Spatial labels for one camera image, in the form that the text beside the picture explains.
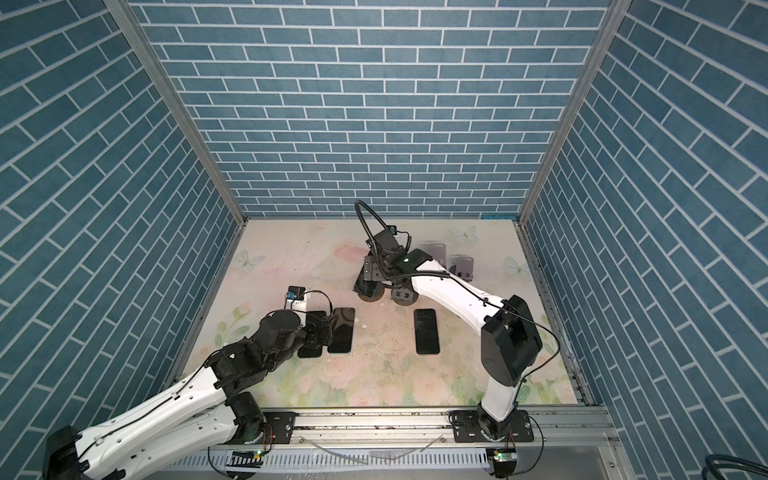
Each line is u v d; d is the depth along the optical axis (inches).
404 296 36.9
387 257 25.2
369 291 36.2
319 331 26.5
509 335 17.9
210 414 23.6
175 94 33.5
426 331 36.0
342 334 33.5
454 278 21.2
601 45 30.2
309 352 26.9
